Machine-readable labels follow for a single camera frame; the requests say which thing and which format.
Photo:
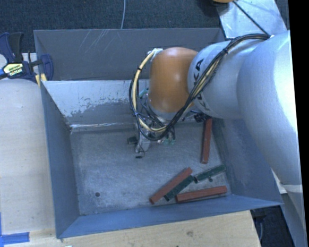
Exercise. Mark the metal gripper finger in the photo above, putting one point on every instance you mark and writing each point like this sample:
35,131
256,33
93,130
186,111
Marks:
131,140
138,156

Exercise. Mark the grey metal bin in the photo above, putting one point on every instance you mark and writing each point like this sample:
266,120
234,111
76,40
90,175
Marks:
113,171

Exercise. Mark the red-brown flat block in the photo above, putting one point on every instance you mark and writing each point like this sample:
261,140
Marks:
170,186
201,193
207,142

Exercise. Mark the dark green flat block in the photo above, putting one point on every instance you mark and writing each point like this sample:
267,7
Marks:
211,172
178,188

